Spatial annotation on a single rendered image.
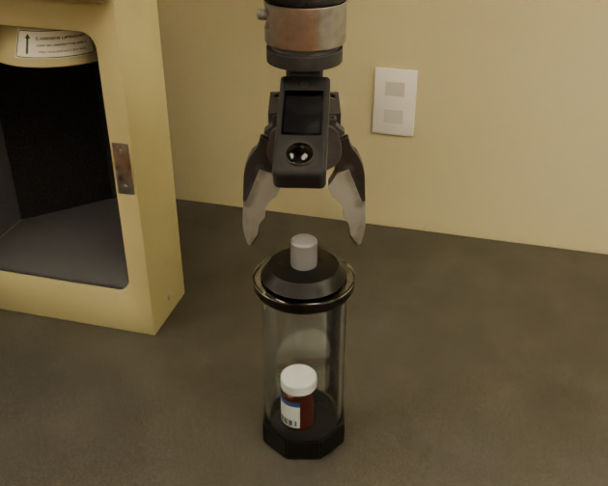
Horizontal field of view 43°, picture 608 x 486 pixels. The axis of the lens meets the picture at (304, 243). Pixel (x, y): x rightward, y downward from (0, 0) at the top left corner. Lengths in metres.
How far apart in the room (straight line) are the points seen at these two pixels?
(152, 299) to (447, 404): 0.42
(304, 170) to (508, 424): 0.48
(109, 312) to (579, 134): 0.78
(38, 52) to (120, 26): 0.13
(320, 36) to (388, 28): 0.58
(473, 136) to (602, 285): 0.32
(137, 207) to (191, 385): 0.24
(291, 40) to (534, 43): 0.63
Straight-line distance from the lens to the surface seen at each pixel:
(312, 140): 0.68
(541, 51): 1.27
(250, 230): 0.79
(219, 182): 1.47
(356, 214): 0.78
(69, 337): 1.15
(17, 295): 1.21
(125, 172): 1.00
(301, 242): 0.79
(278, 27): 0.70
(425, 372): 1.06
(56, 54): 1.01
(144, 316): 1.11
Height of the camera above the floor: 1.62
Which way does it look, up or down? 31 degrees down
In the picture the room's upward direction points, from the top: straight up
